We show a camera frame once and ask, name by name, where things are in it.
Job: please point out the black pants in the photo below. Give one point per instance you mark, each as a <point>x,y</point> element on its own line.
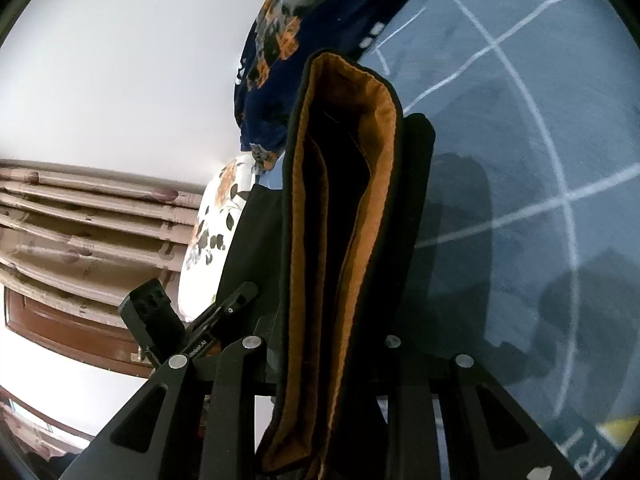
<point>329,252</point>

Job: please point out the white floral pillow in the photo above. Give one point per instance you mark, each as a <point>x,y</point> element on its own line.
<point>221,207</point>

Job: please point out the beige pink curtain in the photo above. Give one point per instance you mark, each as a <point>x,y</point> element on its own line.
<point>79,243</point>

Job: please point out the navy dog print blanket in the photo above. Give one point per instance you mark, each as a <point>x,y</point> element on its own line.
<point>284,35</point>

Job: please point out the blue grid bedsheet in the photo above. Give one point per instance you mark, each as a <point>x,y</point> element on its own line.
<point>528,254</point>

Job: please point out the brown wooden bed frame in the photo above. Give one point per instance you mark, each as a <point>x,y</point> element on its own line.
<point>108,347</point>

